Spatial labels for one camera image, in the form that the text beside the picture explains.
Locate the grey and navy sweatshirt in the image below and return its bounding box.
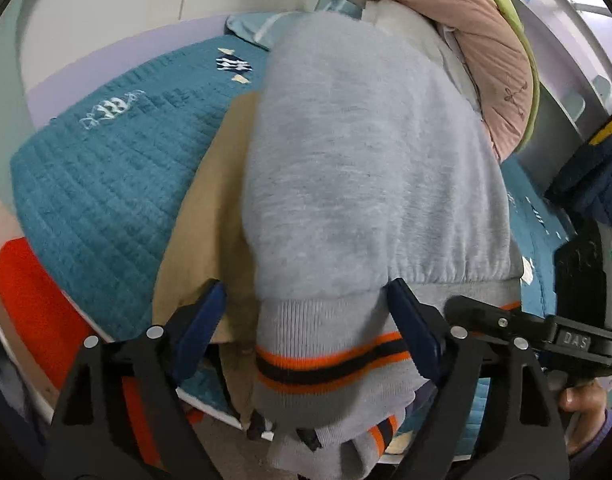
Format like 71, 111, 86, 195
242, 12, 523, 479

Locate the person's right hand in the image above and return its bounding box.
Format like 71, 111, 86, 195
559, 379, 606, 455

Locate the red fabric item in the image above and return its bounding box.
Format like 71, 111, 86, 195
0, 236, 205, 468

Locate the navy and yellow quilted jacket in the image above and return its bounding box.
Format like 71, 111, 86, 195
545, 115, 612, 228

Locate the tan folded garment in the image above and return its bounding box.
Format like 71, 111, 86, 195
152, 91, 259, 428

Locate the teal quilted bedspread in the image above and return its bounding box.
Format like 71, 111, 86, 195
8, 34, 577, 458

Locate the white pillow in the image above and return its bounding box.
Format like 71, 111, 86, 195
361, 0, 481, 113

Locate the pink folded duvet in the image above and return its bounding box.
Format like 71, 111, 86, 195
366, 0, 535, 164

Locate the green blanket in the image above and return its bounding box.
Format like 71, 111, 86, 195
475, 0, 540, 162

